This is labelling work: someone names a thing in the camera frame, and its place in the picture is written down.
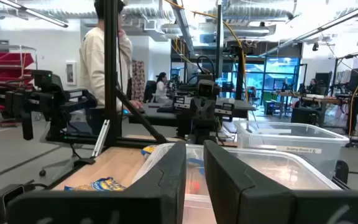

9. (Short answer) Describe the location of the black aluminium rig frame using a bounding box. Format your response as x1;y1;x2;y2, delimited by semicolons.
47;0;351;191

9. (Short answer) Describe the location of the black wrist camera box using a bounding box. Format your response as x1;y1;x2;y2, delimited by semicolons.
196;79;216;98

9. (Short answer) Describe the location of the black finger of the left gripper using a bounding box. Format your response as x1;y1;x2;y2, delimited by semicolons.
204;96;218;121
192;96;205;121

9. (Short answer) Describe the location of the orange Maruchan ramen pack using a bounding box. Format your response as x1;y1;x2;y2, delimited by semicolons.
185;179;202;196

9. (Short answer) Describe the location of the patterned hanging cloth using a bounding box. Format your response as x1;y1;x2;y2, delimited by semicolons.
131;60;146;102

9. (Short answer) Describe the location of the black floor cabinet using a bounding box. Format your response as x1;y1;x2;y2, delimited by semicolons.
290;106;320;125

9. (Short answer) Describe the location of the ceiling light strip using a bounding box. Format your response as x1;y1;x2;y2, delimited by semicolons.
258;0;358;57
0;0;70;29

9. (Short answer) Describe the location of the silver ribbed ceiling duct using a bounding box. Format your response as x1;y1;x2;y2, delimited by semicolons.
122;2;295;20

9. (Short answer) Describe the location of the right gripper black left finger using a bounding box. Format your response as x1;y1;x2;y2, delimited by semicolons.
6;141;188;224

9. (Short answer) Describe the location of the silver metal bar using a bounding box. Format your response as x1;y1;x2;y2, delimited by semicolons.
91;119;111;159

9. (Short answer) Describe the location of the small black camera box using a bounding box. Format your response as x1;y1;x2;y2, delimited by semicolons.
0;183;27;219

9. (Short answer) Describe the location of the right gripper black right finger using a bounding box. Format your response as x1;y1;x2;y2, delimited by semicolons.
203;139;358;224

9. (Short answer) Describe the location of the black robot arm with gripper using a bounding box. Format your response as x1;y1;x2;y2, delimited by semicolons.
0;70;98;141

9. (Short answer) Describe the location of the clear plastic bin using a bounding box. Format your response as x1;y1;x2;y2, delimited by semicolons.
132;142;343;224
234;120;350;180

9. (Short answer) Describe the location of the person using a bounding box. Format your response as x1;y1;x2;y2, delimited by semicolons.
78;0;144;138
155;72;174;105
308;78;320;95

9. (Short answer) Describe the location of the blue Maruchan ramen pack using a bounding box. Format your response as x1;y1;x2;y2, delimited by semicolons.
63;176;126;192
140;144;157;157

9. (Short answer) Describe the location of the grey rolling stand base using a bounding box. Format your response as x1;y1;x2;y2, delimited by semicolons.
38;155;96;177

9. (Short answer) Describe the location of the red storage bin rack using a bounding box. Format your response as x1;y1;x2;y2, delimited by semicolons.
0;43;39;113

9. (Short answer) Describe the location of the black office chair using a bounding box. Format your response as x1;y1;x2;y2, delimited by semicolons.
143;80;158;103

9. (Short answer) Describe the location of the wooden-top work desk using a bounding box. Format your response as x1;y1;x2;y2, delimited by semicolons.
273;91;343;106

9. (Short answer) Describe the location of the large glass window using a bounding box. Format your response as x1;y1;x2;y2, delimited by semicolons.
244;57;301;106

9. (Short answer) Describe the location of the yellow hanging cable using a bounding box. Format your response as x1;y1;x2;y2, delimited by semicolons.
163;0;249;103
348;79;358;137

